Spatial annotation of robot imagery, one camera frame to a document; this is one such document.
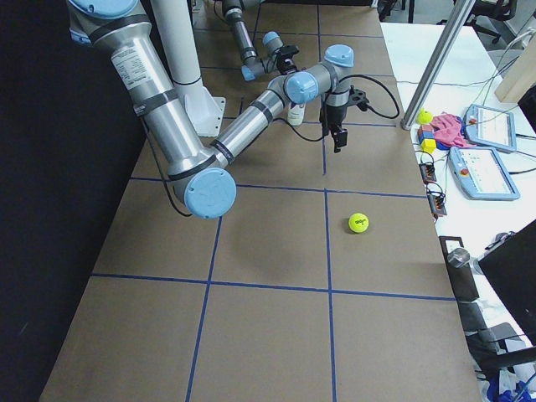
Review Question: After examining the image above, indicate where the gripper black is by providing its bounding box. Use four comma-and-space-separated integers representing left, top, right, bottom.
325, 93, 349, 153
276, 45, 300, 75

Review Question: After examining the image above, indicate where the clear tennis ball can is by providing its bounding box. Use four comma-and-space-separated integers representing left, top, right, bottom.
286, 102, 306, 127

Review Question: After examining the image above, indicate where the tennis ball Wilson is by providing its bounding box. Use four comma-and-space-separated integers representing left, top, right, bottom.
348, 213, 369, 234

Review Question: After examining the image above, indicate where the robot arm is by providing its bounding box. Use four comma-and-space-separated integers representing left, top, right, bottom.
67, 1, 354, 219
222, 0, 299, 81

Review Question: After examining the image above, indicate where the red blue block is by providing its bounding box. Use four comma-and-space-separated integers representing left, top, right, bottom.
417, 125, 435, 143

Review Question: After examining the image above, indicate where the yellow green toy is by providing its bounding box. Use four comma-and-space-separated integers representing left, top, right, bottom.
416, 109, 434, 125

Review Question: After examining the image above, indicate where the yellow cube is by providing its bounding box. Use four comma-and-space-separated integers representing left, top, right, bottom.
420, 137, 437, 154

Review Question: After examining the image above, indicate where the black electronics board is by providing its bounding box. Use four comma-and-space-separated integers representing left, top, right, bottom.
419, 162, 436, 184

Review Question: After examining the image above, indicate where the pink cloth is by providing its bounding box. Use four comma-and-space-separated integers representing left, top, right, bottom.
431, 113, 472, 151

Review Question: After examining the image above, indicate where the teach pendant near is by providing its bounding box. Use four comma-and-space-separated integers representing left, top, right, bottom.
448, 147, 520, 201

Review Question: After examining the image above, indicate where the teach pendant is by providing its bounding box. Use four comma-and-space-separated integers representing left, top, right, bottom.
448, 147, 520, 201
464, 104, 517, 153

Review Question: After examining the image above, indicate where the teach pendant far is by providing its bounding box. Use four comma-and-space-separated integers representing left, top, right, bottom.
464, 104, 517, 153

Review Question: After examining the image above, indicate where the metal cup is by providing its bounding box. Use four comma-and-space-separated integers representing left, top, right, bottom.
446, 247, 471, 269

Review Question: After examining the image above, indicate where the black monitor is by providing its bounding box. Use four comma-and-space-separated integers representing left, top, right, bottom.
479, 221, 535, 344

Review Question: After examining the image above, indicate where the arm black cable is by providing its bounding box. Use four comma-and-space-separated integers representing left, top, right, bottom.
284, 74, 400, 142

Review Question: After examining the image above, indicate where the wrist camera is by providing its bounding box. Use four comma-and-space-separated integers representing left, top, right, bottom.
348, 85, 369, 112

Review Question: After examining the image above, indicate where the white pedestal column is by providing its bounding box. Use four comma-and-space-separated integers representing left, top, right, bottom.
151, 0, 226, 137

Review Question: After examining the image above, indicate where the aluminium frame post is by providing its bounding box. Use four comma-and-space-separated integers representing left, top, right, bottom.
400, 0, 476, 131

